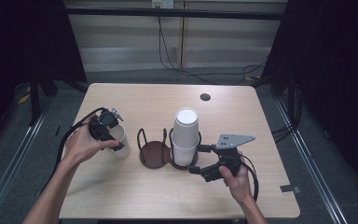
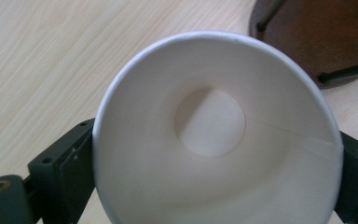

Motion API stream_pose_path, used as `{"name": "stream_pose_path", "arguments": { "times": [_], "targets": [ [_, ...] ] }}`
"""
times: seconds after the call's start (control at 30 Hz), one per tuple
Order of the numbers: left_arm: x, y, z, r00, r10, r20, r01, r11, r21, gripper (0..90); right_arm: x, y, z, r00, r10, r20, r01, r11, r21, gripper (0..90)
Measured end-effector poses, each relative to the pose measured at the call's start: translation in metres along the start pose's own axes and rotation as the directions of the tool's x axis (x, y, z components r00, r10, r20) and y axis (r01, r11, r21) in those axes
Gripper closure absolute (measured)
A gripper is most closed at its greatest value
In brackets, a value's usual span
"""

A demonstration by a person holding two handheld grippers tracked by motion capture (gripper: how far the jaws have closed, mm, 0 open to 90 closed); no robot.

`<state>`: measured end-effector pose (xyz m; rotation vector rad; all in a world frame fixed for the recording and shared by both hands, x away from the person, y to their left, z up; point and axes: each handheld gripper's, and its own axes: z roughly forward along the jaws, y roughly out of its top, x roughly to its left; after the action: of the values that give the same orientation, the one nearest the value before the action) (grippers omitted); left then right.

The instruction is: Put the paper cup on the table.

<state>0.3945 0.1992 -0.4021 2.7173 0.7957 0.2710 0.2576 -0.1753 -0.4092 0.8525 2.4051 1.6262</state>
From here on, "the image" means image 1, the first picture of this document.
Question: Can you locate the black curtain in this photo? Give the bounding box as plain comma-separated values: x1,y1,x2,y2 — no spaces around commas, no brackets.
260,0,358,197
0,0,89,153

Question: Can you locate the yellow floor object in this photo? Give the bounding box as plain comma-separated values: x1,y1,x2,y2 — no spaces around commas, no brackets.
16,86,32,105

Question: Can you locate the black wire cup holder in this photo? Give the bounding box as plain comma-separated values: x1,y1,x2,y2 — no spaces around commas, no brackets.
136,127,202,171

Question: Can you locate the black wall cable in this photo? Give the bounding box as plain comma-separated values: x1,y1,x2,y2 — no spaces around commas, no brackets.
157,15,269,86

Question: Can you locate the stack of white paper cups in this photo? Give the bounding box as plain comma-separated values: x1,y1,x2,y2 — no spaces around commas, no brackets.
170,106,201,168

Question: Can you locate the single white paper cup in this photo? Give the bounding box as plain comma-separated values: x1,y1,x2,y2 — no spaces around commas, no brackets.
106,123,132,160

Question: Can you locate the grey tape strip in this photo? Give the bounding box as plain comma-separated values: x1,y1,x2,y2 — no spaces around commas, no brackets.
280,184,301,195

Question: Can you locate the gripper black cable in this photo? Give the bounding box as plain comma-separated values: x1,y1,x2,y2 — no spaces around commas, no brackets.
39,106,107,195
240,153,260,203

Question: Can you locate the person's left hand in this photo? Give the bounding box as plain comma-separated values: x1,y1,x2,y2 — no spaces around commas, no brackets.
62,122,121,166

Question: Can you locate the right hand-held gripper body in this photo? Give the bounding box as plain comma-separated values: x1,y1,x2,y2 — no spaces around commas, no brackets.
200,133,256,183

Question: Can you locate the black floor cables bundle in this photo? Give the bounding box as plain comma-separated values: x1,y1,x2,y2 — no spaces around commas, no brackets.
270,83,303,145

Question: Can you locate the white wall power outlet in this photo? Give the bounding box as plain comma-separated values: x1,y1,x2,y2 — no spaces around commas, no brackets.
151,0,175,9

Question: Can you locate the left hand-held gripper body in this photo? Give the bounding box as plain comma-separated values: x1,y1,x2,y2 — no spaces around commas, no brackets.
88,107,125,142

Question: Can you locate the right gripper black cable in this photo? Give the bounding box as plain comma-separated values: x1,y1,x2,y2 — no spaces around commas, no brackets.
240,153,260,203

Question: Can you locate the metal floor rail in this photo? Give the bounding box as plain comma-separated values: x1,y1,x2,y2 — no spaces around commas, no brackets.
0,95,56,224
272,95,350,224

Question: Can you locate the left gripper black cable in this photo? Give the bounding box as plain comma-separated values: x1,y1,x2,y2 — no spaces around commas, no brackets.
39,106,107,195

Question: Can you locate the black horizontal bar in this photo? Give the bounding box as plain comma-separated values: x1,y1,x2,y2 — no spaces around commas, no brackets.
64,7,285,21

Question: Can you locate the person's right hand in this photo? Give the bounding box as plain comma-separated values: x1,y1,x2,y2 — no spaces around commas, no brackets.
218,151,255,205

